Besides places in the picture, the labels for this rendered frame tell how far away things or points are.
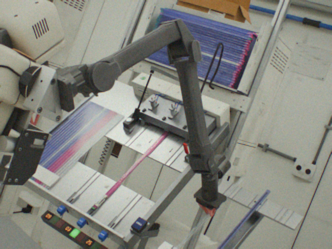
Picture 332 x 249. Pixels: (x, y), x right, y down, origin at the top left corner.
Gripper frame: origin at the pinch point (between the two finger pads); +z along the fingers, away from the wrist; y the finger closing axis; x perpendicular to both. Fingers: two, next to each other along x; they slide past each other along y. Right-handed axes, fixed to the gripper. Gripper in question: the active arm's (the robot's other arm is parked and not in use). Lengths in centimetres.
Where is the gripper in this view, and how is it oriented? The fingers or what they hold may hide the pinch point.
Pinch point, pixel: (210, 213)
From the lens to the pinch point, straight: 177.2
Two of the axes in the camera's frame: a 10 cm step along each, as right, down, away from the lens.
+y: -7.6, -3.5, 5.5
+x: -6.5, 5.0, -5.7
